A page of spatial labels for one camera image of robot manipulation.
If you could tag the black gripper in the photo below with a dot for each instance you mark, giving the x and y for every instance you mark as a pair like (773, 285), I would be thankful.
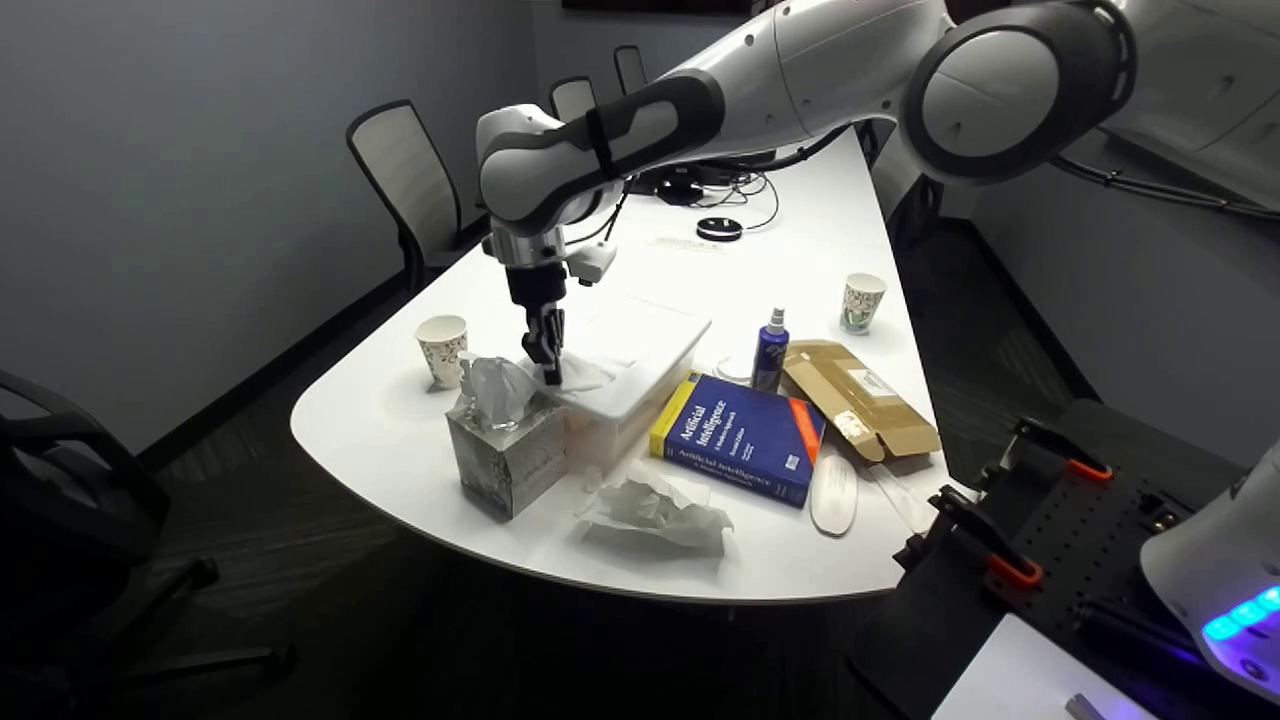
(537, 282)

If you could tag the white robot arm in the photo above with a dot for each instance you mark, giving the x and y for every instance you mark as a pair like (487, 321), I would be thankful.
(802, 66)

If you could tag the clear plastic tote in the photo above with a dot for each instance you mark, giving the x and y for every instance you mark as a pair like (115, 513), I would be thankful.
(603, 437)

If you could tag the crumpled white tissue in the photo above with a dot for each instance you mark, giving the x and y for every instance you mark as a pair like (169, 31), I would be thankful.
(492, 387)

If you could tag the patterned paper cup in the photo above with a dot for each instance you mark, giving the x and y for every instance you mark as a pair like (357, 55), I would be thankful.
(860, 306)
(442, 354)

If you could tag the grey patterned tissue box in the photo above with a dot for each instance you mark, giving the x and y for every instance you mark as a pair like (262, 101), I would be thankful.
(504, 464)

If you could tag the crumpled clear plastic bag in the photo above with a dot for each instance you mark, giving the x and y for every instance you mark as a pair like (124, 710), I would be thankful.
(654, 521)

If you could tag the black round puck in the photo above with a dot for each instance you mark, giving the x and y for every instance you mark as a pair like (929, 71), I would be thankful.
(717, 228)

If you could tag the blue artificial intelligence book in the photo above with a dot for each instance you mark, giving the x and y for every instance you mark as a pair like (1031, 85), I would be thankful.
(732, 437)

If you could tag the blue spray bottle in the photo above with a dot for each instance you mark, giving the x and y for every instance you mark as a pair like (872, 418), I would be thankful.
(768, 357)

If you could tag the white computer mouse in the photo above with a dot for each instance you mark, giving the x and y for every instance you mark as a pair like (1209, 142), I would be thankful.
(832, 499)

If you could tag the brown cardboard box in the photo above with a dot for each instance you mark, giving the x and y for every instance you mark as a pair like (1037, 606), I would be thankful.
(867, 407)

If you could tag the black orange clamp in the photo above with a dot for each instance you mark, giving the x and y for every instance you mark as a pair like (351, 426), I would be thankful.
(1063, 453)
(986, 541)

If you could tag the dark office swivel chair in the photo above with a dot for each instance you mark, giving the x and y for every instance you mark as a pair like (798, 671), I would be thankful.
(64, 495)

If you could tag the white flat sheet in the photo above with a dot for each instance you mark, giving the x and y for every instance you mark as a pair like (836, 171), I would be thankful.
(1015, 674)

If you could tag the black mounting platform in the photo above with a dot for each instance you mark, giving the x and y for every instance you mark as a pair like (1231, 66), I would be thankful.
(1094, 535)

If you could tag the white base with blue light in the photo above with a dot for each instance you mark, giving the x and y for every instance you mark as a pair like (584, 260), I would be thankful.
(1212, 560)

